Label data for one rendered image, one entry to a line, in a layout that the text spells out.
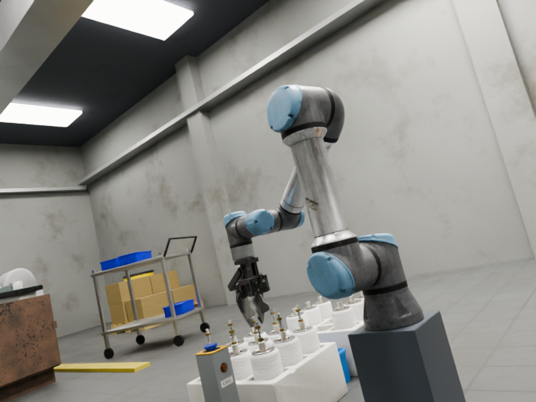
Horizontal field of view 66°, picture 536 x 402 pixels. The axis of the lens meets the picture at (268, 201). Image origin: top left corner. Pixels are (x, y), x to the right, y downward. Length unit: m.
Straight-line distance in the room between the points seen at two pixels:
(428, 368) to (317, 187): 0.48
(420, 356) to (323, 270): 0.29
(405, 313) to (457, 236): 3.22
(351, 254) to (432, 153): 3.38
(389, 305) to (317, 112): 0.50
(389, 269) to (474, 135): 3.22
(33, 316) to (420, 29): 4.15
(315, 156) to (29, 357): 2.86
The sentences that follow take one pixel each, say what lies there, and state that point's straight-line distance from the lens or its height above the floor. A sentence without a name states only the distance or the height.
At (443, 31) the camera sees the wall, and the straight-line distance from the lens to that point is 4.48.
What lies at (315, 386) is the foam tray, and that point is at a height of 0.09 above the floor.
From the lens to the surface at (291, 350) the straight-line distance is 1.45.
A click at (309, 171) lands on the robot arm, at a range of 1.01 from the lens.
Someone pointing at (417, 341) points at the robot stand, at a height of 0.27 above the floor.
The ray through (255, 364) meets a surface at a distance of 1.37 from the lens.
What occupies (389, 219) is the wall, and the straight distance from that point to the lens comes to 4.49.
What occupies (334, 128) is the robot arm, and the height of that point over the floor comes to 0.83.
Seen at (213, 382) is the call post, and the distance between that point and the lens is 1.28.
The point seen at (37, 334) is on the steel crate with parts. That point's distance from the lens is 3.54.
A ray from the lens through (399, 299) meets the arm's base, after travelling 1.09.
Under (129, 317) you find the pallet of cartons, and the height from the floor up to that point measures 0.19.
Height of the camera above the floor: 0.54
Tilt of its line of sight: 7 degrees up
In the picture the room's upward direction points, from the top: 14 degrees counter-clockwise
